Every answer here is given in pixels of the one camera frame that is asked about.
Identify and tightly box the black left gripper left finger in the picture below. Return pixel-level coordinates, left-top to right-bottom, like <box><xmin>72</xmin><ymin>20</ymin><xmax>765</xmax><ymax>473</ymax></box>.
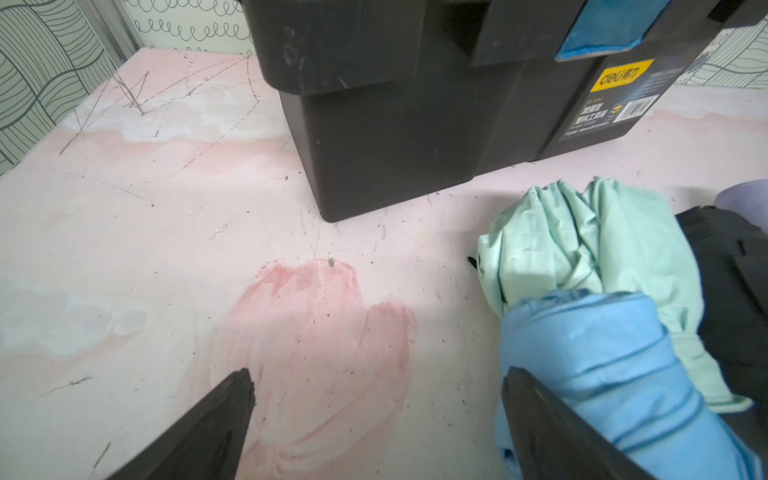
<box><xmin>111</xmin><ymin>368</ymin><xmax>256</xmax><ymax>479</ymax></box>

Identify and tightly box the lavender folded umbrella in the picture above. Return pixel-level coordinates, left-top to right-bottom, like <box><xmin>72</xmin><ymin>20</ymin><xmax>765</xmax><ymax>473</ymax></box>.
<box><xmin>714</xmin><ymin>179</ymin><xmax>768</xmax><ymax>232</ymax></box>

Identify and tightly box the black folded umbrella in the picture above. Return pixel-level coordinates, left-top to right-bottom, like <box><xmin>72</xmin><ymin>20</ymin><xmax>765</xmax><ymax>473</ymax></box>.
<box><xmin>677</xmin><ymin>207</ymin><xmax>767</xmax><ymax>452</ymax></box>

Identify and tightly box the mint green umbrella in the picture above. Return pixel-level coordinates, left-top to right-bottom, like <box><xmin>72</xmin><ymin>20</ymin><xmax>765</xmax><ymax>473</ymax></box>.
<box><xmin>474</xmin><ymin>178</ymin><xmax>753</xmax><ymax>414</ymax></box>

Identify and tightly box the light blue slim umbrella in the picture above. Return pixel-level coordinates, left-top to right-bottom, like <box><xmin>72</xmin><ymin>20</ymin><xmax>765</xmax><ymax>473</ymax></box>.
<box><xmin>499</xmin><ymin>289</ymin><xmax>764</xmax><ymax>479</ymax></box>

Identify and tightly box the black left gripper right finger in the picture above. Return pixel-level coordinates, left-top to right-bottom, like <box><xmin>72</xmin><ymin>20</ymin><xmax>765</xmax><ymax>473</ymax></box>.
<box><xmin>501</xmin><ymin>367</ymin><xmax>652</xmax><ymax>480</ymax></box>

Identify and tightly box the yellow black toolbox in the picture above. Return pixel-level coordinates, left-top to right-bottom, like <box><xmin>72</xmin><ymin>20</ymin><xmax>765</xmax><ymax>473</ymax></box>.
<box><xmin>242</xmin><ymin>0</ymin><xmax>767</xmax><ymax>222</ymax></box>

